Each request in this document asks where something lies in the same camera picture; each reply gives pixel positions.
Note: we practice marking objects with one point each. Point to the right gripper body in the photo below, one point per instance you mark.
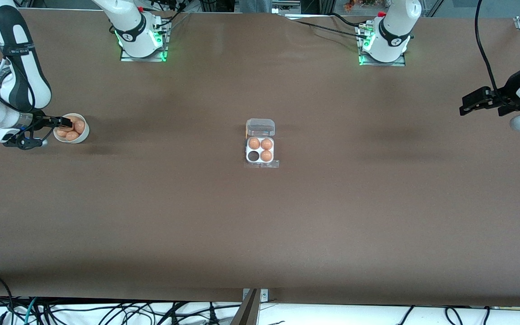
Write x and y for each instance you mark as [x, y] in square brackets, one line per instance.
[39, 121]

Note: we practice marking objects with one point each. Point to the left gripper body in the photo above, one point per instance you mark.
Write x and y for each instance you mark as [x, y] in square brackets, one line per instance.
[505, 98]

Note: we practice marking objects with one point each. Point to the clear plastic egg carton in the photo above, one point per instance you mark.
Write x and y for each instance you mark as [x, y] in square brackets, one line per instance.
[260, 127]

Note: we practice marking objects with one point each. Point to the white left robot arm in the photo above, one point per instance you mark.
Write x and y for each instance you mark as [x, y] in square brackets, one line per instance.
[391, 27]

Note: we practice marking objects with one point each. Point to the white round bowl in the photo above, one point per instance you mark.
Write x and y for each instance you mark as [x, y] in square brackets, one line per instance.
[83, 135]

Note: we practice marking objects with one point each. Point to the orange objects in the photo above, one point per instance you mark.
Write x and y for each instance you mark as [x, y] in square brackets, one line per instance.
[349, 5]

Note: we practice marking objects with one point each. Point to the person in blue jeans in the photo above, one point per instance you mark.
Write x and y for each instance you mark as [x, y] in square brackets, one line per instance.
[253, 5]

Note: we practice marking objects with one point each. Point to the dark slanted bar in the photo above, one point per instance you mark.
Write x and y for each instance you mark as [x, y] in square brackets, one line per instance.
[247, 311]

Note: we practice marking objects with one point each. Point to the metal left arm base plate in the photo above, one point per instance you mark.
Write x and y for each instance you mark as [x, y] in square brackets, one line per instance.
[400, 63]

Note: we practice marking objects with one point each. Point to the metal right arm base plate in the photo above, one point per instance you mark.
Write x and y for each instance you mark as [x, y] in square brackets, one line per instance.
[151, 59]

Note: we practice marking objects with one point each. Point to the small metal table bracket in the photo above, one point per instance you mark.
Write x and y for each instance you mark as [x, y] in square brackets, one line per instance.
[264, 295]

